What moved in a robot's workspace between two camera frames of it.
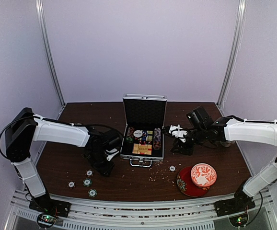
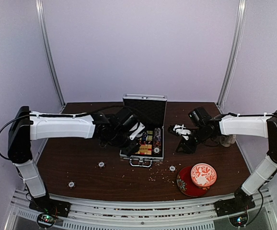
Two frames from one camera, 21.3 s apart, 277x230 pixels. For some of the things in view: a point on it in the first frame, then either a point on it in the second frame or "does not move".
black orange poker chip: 172,168 does not move
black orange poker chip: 71,184 does not move
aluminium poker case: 144,118 does not move
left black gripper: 104,170 -> 129,150
